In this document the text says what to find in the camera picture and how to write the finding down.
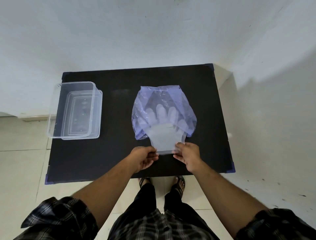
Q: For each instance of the person's left hand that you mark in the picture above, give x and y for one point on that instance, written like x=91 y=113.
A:
x=139 y=158

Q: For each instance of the person's right hand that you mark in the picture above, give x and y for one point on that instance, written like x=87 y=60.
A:
x=190 y=155

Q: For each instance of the person's left thumb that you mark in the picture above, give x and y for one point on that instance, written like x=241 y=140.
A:
x=152 y=150

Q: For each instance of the person's right thumb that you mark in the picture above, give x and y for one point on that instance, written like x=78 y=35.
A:
x=178 y=147

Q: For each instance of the clear plastic glove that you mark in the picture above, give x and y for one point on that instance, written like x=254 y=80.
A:
x=164 y=138

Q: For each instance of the person's right forearm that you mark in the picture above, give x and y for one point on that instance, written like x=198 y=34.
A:
x=227 y=197

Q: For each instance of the person's left forearm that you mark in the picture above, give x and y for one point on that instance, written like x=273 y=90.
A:
x=106 y=190

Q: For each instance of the person's left sandal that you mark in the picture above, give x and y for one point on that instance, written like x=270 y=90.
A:
x=142 y=182

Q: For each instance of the person's sandal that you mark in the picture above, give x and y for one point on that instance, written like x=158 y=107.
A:
x=179 y=185
x=142 y=182

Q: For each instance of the person's right sandal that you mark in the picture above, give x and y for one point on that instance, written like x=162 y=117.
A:
x=179 y=185

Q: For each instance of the black trousers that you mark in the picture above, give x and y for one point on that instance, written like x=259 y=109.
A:
x=148 y=200

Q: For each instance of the blue translucent plastic bag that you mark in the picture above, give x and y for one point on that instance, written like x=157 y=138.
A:
x=145 y=99

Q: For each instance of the blue table corner protector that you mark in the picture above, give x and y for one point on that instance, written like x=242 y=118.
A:
x=232 y=168
x=48 y=180

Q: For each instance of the clear plastic container lid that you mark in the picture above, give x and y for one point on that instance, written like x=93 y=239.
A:
x=98 y=116

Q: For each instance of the dark plaid shirt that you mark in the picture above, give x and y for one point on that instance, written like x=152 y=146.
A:
x=158 y=227

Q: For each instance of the clear plastic container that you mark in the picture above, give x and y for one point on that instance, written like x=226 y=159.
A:
x=74 y=86

